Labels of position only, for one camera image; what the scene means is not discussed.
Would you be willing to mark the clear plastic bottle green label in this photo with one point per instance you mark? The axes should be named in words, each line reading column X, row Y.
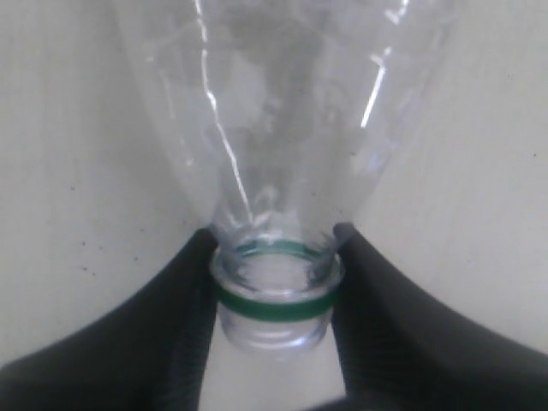
column 278, row 118

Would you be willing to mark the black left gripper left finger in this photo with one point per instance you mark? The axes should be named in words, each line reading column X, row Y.
column 149, row 353

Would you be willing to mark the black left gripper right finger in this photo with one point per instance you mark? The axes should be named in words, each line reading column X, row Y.
column 402, row 349

